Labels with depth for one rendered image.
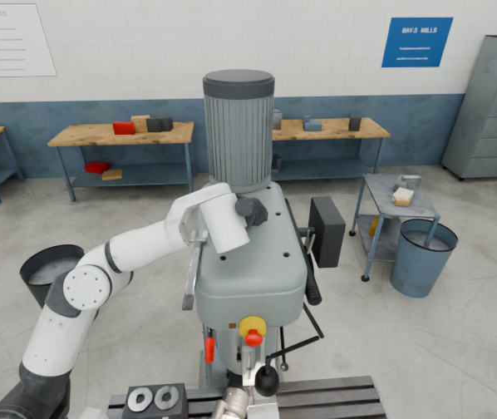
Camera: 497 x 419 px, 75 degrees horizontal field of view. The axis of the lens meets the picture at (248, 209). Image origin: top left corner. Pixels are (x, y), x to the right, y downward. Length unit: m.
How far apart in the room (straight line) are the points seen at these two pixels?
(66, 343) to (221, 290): 0.30
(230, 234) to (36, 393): 0.45
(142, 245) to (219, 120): 0.44
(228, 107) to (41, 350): 0.66
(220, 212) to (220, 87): 0.40
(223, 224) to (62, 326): 0.34
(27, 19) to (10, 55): 0.54
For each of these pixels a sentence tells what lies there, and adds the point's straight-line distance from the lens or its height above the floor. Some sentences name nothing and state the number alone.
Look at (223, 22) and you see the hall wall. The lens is 4.90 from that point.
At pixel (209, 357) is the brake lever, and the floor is 1.71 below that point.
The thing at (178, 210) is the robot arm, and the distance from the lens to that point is 0.58.
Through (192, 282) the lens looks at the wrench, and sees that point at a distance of 0.68.
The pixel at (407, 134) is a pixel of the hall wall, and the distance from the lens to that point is 6.00.
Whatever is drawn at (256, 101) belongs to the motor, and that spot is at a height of 2.16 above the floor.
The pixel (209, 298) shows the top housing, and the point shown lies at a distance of 0.72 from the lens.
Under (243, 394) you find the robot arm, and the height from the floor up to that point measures 1.27.
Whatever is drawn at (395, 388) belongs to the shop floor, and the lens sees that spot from 2.90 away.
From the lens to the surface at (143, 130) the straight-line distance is 4.77.
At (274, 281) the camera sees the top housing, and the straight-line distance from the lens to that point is 0.69.
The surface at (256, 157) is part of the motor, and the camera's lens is 0.94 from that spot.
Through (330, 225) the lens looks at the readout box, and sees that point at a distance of 1.17.
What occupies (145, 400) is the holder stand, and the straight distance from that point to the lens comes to 1.48.
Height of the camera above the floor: 2.38
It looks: 33 degrees down
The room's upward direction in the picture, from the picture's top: straight up
